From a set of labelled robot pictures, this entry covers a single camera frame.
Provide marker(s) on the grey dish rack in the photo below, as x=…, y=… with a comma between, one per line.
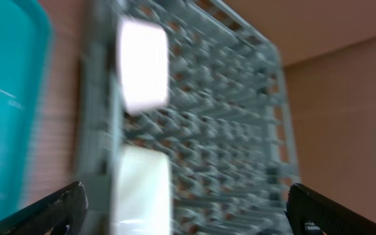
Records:
x=226, y=128

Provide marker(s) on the white bowl with rice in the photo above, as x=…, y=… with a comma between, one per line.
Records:
x=141, y=200

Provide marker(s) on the pink bowl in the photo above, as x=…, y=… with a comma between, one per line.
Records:
x=142, y=65

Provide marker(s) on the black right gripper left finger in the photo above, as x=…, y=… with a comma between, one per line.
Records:
x=62, y=212

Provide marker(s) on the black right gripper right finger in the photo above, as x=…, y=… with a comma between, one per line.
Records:
x=305, y=206

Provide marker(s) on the teal plastic tray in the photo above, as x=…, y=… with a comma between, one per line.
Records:
x=25, y=34

